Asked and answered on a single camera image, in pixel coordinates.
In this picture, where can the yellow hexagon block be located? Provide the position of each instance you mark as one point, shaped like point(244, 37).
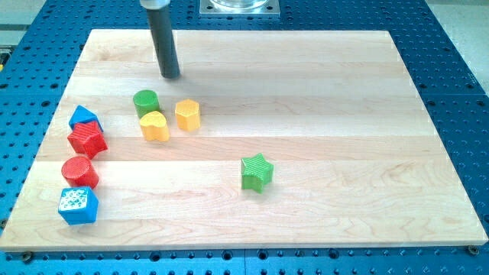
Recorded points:
point(187, 114)

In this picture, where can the board clamp screw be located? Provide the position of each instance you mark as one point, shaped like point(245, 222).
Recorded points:
point(473, 250)
point(26, 257)

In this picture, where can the blue triangle block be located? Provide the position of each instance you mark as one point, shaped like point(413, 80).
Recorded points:
point(84, 118)

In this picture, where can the green cylinder block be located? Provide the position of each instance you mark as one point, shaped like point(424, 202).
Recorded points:
point(145, 101)

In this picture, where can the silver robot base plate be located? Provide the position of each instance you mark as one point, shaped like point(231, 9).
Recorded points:
point(233, 8)

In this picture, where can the blue cube block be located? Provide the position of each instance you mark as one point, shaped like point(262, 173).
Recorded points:
point(78, 205)

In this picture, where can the silver rod mount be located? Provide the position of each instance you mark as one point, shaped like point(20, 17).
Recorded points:
point(154, 4)

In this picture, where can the red star block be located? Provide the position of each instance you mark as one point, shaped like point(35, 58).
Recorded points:
point(88, 139)

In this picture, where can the left board clamp screw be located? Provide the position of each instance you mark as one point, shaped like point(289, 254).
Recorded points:
point(26, 257)

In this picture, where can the red cylinder block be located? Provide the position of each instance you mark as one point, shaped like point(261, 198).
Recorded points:
point(79, 171)

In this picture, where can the wooden board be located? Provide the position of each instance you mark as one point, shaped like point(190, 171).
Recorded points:
point(357, 160)

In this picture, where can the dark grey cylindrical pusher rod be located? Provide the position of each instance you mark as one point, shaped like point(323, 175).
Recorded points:
point(164, 45)

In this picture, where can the right board clamp screw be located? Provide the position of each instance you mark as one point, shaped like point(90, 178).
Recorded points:
point(473, 250)

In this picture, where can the yellow heart block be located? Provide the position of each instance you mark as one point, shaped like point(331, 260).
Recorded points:
point(154, 127)

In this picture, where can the green star block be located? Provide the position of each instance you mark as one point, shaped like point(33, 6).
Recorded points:
point(256, 173)

